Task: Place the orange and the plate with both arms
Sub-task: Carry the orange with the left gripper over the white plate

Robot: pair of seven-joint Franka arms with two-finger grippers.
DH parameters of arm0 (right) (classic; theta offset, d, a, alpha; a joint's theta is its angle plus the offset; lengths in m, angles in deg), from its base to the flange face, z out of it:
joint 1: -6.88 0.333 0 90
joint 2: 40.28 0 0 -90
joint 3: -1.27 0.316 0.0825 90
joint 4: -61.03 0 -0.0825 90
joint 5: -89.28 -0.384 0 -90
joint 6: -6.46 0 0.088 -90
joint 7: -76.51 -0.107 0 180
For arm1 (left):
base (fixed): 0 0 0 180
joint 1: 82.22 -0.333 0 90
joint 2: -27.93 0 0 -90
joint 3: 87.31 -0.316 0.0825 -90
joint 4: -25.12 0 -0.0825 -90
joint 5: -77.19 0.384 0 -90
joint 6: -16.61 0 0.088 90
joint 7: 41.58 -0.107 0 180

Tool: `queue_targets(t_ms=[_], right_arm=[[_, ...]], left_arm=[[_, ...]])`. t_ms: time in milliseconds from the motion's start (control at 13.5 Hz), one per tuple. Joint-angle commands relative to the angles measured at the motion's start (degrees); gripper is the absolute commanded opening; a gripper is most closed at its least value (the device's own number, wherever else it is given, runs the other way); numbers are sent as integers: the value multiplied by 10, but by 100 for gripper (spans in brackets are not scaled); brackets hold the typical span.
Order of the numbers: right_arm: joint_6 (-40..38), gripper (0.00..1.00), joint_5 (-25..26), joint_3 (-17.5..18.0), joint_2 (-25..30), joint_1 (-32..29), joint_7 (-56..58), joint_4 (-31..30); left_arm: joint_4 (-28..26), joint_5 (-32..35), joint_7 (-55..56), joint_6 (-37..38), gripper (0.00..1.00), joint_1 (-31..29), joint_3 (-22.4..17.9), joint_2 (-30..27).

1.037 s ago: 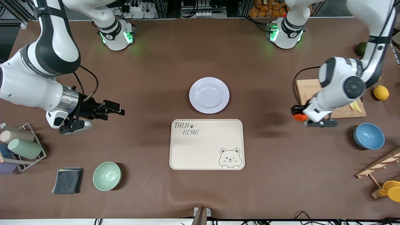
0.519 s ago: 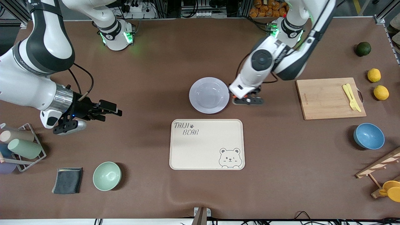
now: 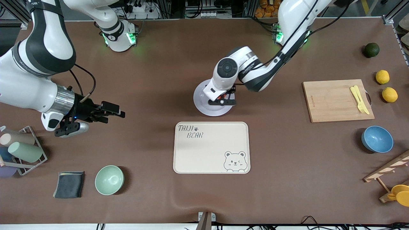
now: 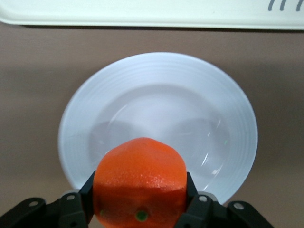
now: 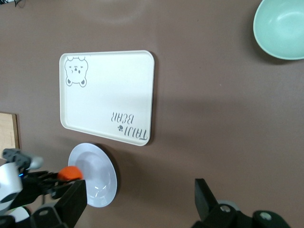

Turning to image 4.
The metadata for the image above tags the orange fruit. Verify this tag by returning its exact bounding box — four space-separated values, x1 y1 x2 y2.
92 137 188 228

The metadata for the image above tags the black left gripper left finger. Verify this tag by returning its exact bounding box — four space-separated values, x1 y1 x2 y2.
59 170 97 228

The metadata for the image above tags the cream bear print tray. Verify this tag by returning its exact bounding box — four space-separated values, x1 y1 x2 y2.
0 0 304 30

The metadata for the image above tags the white round plate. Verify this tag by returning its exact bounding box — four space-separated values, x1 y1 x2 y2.
57 51 259 206

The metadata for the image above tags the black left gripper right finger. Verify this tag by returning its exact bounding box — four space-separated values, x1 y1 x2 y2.
177 171 216 228

